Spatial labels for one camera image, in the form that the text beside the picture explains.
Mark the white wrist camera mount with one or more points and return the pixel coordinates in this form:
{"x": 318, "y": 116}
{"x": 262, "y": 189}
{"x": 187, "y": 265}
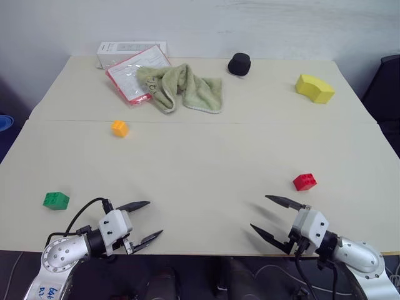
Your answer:
{"x": 311, "y": 225}
{"x": 115, "y": 225}

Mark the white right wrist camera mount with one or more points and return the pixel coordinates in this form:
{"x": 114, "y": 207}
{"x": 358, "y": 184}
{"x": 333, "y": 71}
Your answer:
{"x": 311, "y": 225}

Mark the black chair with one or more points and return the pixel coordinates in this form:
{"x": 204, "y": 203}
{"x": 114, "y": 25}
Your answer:
{"x": 386, "y": 93}

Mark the blue round object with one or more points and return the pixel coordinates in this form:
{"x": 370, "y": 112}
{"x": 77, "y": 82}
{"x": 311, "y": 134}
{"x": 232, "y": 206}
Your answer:
{"x": 4, "y": 122}

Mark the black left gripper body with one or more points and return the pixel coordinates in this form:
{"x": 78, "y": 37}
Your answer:
{"x": 129, "y": 245}

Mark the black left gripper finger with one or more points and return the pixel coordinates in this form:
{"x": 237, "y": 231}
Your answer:
{"x": 150, "y": 239}
{"x": 135, "y": 206}

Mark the green towel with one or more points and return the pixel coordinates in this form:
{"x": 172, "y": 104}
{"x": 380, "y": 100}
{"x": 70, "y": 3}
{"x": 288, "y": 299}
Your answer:
{"x": 193, "y": 89}

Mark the yellow toy brick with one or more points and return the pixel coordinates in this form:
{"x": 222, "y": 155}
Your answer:
{"x": 119, "y": 128}

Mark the green toy brick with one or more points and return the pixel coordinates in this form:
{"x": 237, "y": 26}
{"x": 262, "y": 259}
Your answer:
{"x": 55, "y": 200}

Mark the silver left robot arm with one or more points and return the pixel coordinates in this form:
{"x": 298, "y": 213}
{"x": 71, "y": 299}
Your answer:
{"x": 59, "y": 253}

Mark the black round cap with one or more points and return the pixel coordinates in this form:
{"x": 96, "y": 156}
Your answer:
{"x": 239, "y": 64}

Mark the yellow curved foam block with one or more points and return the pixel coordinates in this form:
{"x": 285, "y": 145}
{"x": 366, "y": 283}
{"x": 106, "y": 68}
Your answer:
{"x": 314, "y": 88}

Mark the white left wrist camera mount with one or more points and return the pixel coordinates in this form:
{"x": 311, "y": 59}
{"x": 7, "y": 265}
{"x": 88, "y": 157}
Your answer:
{"x": 115, "y": 225}

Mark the red toy brick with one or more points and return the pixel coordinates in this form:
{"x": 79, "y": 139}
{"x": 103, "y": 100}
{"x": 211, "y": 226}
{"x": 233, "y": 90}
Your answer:
{"x": 304, "y": 182}

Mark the white cardboard box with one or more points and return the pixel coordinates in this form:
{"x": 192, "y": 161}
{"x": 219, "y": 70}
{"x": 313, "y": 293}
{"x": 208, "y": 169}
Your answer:
{"x": 109, "y": 53}

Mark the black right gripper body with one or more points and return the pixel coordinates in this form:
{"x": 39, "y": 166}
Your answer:
{"x": 298, "y": 245}

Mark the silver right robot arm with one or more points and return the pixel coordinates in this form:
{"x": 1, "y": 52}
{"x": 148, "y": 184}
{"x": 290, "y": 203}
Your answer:
{"x": 362, "y": 257}

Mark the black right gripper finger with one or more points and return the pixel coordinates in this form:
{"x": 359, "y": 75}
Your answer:
{"x": 268, "y": 237}
{"x": 289, "y": 203}

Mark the red-edged clear document sleeve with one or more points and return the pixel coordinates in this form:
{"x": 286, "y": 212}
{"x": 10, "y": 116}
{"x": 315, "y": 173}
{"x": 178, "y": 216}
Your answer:
{"x": 129, "y": 78}

